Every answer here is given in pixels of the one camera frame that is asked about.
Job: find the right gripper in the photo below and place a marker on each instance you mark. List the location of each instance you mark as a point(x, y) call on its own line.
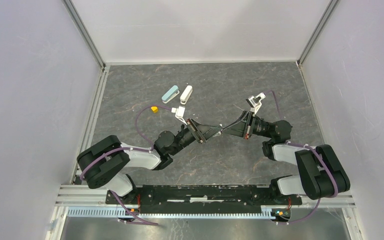
point(243, 126)

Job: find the white slotted cable duct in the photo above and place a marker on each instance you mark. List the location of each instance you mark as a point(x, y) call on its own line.
point(120, 213)

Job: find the white stapler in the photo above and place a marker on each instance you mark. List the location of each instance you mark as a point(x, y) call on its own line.
point(186, 94)

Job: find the yellow cube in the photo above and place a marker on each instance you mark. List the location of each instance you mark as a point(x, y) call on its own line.
point(154, 109)

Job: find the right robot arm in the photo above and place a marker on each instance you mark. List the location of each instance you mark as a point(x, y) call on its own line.
point(320, 173)

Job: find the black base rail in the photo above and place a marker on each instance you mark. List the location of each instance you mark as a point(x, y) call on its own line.
point(207, 199)

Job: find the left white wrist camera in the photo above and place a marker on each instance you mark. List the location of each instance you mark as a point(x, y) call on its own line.
point(179, 113)

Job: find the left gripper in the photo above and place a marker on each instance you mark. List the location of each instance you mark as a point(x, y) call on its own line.
point(202, 132)

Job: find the light blue stapler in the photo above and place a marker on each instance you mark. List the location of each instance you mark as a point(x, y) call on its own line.
point(170, 94)

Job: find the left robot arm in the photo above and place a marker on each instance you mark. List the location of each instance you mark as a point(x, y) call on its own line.
point(101, 164)

